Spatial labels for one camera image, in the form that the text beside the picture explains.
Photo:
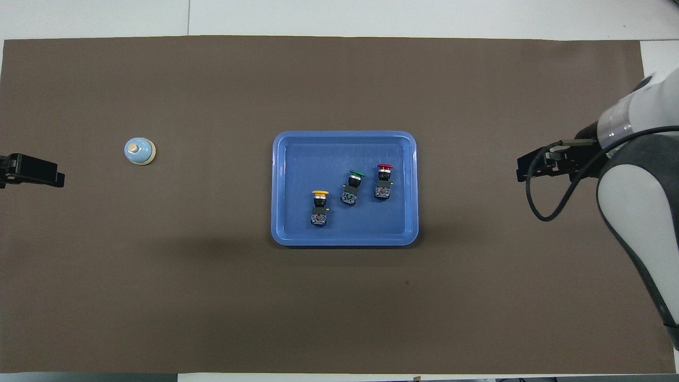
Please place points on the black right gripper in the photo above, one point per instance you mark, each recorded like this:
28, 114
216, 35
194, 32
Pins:
573, 162

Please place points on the yellow push button switch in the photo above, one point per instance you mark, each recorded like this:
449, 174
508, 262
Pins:
319, 209

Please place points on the blue plastic tray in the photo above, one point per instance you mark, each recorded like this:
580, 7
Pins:
297, 159

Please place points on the green push button switch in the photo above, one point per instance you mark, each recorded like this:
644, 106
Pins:
351, 190

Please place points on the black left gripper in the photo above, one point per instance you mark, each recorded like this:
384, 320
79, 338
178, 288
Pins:
32, 171

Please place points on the red push button switch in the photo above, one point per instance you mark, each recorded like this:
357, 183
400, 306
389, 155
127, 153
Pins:
383, 183

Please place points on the light blue service bell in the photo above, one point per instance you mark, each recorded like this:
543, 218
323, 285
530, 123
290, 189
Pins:
139, 152

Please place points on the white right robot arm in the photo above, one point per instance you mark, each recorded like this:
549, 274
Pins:
636, 196

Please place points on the brown table mat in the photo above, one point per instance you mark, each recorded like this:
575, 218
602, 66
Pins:
159, 297

